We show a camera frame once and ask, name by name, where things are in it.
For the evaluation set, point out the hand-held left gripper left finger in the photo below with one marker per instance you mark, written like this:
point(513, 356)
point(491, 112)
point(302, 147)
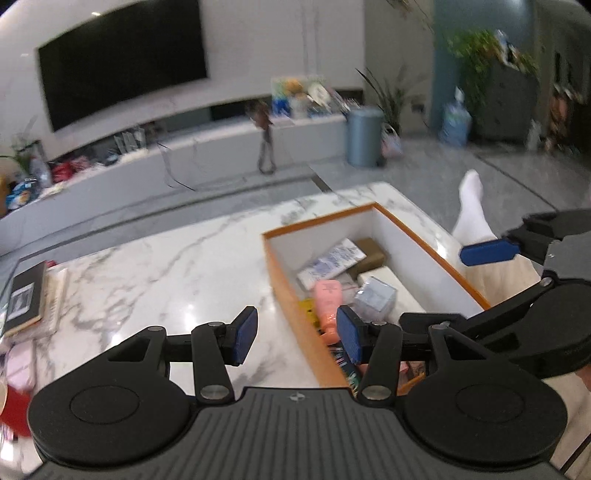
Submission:
point(244, 334)

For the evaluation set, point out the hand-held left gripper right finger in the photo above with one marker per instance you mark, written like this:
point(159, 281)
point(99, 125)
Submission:
point(351, 334)

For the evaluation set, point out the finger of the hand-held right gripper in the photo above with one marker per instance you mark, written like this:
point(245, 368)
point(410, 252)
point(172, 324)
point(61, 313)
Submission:
point(503, 304)
point(489, 251)

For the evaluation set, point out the dark patterned box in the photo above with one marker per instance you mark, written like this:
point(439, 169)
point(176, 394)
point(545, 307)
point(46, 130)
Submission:
point(346, 369)

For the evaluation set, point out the salmon pink tube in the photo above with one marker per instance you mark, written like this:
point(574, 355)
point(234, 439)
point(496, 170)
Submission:
point(328, 304)

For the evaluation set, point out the yellow small item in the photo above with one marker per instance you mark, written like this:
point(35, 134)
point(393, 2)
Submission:
point(309, 311)

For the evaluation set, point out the orange cardboard box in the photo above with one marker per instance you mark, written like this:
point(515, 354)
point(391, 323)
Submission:
point(300, 341)

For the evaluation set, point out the white box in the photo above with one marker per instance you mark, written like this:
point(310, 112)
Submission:
point(408, 300)

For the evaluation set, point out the light pink block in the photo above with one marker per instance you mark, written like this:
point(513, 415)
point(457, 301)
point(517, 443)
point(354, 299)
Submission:
point(411, 373)

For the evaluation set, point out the white tube with blue print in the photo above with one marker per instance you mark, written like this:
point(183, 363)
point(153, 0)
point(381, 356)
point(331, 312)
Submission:
point(330, 263)

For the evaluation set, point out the brown square box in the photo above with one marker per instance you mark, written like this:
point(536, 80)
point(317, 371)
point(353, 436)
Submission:
point(371, 256)

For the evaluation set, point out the person's white sock foot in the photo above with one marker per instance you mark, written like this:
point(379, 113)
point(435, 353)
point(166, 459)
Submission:
point(471, 212)

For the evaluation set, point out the blue water jug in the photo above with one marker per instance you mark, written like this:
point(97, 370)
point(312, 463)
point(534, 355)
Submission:
point(455, 122)

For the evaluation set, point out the grey cabinet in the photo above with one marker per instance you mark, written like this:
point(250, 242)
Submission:
point(512, 101)

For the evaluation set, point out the grey pedal trash can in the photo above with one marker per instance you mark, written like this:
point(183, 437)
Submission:
point(364, 138)

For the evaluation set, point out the tall leafy floor plant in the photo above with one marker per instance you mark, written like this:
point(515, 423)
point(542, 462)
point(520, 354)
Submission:
point(392, 101)

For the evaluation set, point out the marble tv console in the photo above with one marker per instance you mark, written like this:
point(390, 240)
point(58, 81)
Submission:
point(221, 143)

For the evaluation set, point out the hanging green plant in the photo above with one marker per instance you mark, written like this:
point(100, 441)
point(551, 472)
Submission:
point(475, 55)

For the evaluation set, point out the black hardcover book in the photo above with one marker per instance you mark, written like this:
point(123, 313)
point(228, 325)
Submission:
point(25, 300)

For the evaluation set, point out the pink flat case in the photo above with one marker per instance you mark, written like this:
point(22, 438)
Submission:
point(22, 364)

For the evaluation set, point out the red gift boxes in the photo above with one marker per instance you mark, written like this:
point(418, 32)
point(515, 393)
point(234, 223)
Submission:
point(69, 170)

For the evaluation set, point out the red mug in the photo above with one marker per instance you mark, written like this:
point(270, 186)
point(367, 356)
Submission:
point(14, 410)

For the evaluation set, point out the bear picture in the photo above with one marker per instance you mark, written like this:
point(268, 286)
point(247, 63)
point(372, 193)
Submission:
point(295, 94)

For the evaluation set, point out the blue snack bags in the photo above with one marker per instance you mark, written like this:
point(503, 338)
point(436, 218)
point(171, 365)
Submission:
point(23, 194)

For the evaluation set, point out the potted green plant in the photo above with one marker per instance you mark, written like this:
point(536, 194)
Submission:
point(23, 152)

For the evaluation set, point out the black television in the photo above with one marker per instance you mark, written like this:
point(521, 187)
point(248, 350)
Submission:
point(120, 60)

